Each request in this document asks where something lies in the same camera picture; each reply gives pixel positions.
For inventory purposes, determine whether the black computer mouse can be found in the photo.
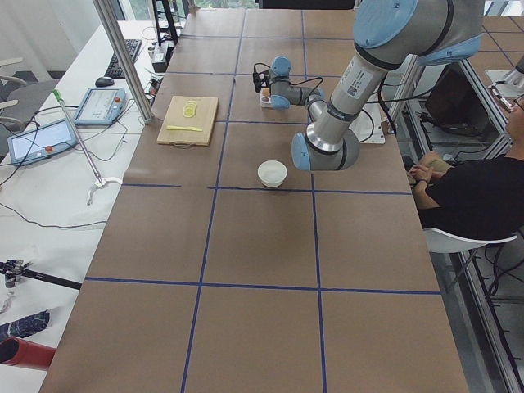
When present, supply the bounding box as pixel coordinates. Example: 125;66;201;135
95;76;115;88

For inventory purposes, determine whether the red cylinder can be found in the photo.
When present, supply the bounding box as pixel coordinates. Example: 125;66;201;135
1;337;56;371

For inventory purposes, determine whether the white chair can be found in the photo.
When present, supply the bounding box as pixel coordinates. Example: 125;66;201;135
422;227;519;287

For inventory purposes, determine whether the aluminium frame post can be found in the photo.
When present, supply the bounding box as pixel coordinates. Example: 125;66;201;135
93;0;153;124

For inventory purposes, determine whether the yellow plastic knife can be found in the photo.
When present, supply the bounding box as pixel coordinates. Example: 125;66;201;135
166;125;203;132

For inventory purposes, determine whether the seated person in black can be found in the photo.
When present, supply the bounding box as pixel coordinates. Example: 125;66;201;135
408;96;523;240

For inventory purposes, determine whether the reacher grabber stick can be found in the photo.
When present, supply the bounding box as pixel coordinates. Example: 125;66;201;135
52;89;123;206

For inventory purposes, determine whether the blue teach pendant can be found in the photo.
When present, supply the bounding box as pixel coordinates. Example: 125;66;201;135
74;88;127;127
7;119;78;167

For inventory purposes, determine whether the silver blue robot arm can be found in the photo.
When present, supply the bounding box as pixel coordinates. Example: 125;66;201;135
253;0;484;171

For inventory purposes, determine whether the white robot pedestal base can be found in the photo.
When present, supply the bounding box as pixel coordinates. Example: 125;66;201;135
350;103;386;145

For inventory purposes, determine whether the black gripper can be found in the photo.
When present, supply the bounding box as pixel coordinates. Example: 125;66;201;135
258;70;271;90

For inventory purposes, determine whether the wooden cutting board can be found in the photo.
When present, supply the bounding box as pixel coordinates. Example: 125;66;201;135
156;96;219;146

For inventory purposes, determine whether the white ceramic bowl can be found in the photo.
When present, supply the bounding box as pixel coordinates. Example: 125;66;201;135
257;160;287;188

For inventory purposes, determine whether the black keyboard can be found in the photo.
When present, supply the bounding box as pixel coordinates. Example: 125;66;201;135
103;38;142;79

